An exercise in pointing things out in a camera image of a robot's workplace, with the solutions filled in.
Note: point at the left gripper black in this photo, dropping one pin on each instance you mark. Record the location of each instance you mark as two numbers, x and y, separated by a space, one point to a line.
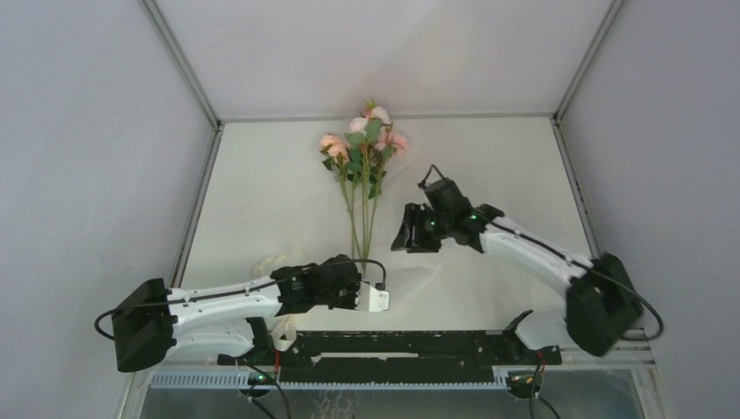
351 304

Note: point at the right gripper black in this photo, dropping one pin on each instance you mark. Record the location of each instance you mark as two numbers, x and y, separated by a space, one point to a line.
413 216

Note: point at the pink fake rose stem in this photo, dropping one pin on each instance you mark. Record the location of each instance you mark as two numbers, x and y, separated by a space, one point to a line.
336 159
359 185
377 119
377 155

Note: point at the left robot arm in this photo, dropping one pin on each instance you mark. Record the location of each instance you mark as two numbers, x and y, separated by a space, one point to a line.
154 323

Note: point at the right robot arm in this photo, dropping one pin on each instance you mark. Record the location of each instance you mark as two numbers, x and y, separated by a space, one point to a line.
599 302

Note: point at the cream printed ribbon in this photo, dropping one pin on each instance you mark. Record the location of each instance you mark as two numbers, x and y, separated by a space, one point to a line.
282 328

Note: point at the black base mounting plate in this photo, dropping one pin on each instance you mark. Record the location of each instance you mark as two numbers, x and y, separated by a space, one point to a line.
390 358

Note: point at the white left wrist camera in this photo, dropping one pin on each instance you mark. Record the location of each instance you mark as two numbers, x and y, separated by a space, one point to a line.
372 300

